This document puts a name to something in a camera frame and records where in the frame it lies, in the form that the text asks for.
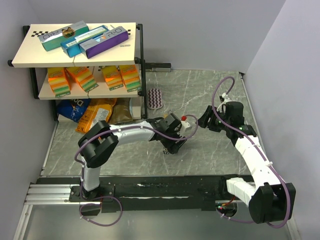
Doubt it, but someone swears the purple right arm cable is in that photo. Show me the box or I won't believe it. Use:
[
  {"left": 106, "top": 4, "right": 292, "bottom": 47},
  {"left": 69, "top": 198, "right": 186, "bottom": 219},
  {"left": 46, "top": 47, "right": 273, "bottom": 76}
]
[{"left": 211, "top": 76, "right": 292, "bottom": 229}]

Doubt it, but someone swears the aluminium rail frame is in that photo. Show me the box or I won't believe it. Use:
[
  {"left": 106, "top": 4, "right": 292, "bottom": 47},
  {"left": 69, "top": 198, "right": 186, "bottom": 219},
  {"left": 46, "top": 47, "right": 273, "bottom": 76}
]
[{"left": 14, "top": 176, "right": 300, "bottom": 240}]

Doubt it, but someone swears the black frame shelf rack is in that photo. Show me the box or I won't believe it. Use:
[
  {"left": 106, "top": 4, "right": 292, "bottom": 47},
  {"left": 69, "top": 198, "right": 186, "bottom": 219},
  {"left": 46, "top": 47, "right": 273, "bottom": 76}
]
[{"left": 7, "top": 22, "right": 149, "bottom": 120}]

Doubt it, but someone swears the black bracket at back wall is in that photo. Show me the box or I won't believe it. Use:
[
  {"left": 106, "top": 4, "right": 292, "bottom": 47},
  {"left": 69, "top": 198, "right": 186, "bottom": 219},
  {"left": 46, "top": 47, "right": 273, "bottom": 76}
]
[{"left": 144, "top": 62, "right": 172, "bottom": 73}]

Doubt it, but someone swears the purple wavy scrub pad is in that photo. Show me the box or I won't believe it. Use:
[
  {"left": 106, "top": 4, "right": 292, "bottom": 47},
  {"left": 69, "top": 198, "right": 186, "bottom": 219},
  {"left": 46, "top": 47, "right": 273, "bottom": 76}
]
[{"left": 147, "top": 88, "right": 164, "bottom": 110}]

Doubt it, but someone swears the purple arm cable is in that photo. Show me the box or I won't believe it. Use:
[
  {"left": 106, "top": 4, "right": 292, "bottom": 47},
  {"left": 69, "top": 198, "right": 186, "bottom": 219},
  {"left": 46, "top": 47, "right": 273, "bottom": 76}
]
[
  {"left": 211, "top": 76, "right": 292, "bottom": 229},
  {"left": 74, "top": 114, "right": 199, "bottom": 228}
]

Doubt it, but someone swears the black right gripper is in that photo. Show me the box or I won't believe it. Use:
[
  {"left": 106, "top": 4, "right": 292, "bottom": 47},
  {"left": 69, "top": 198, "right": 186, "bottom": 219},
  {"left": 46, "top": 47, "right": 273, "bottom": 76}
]
[{"left": 195, "top": 105, "right": 231, "bottom": 133}]

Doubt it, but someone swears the purple grey R+O box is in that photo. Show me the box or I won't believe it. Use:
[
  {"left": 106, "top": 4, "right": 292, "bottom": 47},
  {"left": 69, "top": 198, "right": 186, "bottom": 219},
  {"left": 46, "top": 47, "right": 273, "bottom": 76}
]
[{"left": 79, "top": 26, "right": 129, "bottom": 59}]

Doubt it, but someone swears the teal grey R+O box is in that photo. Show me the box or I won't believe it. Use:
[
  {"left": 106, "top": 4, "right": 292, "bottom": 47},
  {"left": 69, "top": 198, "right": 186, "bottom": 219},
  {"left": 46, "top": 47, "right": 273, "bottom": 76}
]
[{"left": 38, "top": 20, "right": 89, "bottom": 52}]

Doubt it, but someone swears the blue carton box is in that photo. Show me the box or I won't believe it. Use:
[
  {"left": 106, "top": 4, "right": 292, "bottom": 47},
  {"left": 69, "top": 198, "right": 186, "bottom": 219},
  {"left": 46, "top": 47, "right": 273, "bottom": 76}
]
[{"left": 60, "top": 25, "right": 109, "bottom": 58}]

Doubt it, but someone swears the orange green sponge pack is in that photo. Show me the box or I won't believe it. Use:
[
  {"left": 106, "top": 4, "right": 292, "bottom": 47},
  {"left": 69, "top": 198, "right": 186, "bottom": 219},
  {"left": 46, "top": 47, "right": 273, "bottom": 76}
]
[
  {"left": 101, "top": 65, "right": 124, "bottom": 91},
  {"left": 65, "top": 66, "right": 99, "bottom": 93},
  {"left": 119, "top": 65, "right": 141, "bottom": 92},
  {"left": 47, "top": 67, "right": 71, "bottom": 98}
]

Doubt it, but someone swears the small key bunch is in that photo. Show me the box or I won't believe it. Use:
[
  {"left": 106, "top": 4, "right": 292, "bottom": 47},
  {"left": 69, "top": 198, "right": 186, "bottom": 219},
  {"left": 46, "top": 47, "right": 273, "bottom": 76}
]
[{"left": 163, "top": 148, "right": 170, "bottom": 155}]

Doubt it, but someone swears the orange snack bag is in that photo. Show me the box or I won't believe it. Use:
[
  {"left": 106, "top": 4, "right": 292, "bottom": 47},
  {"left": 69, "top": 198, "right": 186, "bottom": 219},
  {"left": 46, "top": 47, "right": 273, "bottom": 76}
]
[{"left": 75, "top": 98, "right": 117, "bottom": 134}]

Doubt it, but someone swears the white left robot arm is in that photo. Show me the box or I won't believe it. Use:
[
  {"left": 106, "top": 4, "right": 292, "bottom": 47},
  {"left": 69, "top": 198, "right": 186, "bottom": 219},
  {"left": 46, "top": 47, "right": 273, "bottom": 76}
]
[{"left": 78, "top": 113, "right": 191, "bottom": 201}]

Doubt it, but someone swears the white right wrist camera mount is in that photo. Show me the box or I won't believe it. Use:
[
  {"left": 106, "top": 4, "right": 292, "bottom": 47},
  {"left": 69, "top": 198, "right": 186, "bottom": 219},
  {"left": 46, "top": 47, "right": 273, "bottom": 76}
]
[{"left": 216, "top": 92, "right": 232, "bottom": 113}]

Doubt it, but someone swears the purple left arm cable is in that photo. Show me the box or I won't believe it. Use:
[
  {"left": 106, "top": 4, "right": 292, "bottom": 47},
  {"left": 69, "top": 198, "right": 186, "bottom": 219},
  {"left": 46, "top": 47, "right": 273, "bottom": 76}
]
[{"left": 74, "top": 114, "right": 199, "bottom": 228}]

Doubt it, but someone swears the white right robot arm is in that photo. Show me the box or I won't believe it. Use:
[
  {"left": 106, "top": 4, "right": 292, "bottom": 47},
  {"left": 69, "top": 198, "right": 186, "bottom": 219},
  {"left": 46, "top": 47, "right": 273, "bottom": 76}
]
[{"left": 198, "top": 101, "right": 296, "bottom": 224}]

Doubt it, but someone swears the blue Doritos bag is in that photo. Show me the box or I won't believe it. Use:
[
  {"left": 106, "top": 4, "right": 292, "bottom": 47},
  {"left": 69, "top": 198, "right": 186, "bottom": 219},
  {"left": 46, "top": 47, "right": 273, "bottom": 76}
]
[{"left": 57, "top": 98, "right": 91, "bottom": 123}]

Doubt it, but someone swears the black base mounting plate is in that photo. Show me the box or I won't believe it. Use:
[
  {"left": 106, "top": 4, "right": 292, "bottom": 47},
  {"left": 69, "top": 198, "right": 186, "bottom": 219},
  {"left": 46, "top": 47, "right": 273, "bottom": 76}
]
[{"left": 65, "top": 174, "right": 241, "bottom": 214}]

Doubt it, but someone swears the brown snack bag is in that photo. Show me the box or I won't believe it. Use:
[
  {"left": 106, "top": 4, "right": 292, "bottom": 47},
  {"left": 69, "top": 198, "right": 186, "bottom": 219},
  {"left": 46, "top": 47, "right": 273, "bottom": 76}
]
[{"left": 108, "top": 98, "right": 133, "bottom": 125}]

